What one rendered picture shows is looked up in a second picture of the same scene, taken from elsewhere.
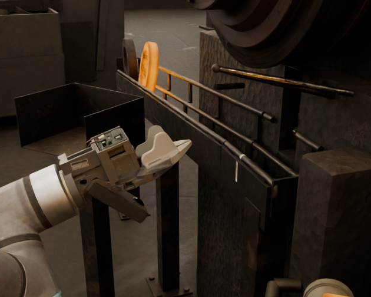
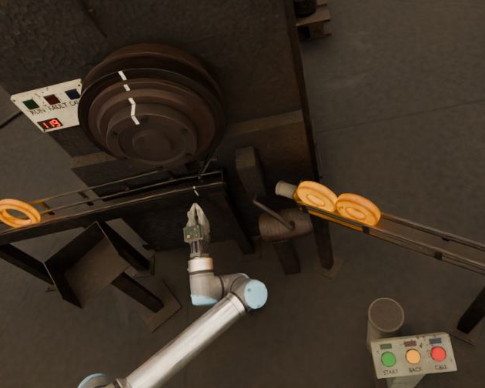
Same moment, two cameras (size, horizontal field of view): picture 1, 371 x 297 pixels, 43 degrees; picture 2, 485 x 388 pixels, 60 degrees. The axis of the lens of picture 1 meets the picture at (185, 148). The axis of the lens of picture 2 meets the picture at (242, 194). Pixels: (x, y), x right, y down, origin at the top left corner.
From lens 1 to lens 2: 121 cm
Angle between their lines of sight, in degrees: 52
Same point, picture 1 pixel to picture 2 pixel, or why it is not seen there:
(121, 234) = not seen: hidden behind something
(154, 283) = (138, 273)
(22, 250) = (226, 279)
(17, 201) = (208, 276)
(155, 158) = (201, 219)
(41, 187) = (205, 265)
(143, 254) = not seen: hidden behind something
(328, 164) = (248, 163)
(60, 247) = (78, 332)
